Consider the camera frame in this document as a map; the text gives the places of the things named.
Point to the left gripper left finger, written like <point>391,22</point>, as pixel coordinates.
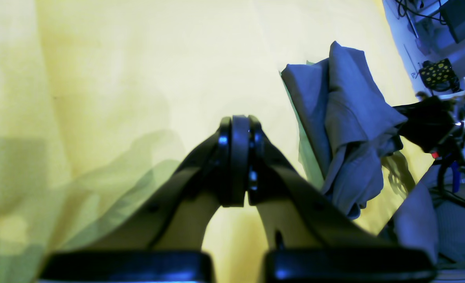
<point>161,242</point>

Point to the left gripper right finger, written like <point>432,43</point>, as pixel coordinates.
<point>311,241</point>

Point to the blue-grey T-shirt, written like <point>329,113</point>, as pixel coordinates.
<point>349,125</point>

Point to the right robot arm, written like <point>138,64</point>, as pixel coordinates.
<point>437,126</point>

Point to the yellow table cloth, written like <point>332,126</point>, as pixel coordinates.
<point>100,100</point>

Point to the black yellow dotted bag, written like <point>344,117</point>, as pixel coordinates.
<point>439,76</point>

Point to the black power adapter box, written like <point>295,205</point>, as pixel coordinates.
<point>453,13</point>

